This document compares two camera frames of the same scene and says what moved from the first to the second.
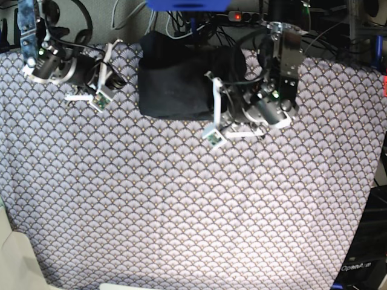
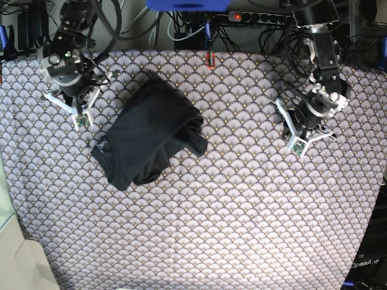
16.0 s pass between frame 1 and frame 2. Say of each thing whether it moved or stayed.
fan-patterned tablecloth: stayed
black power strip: stayed
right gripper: moved
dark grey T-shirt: moved
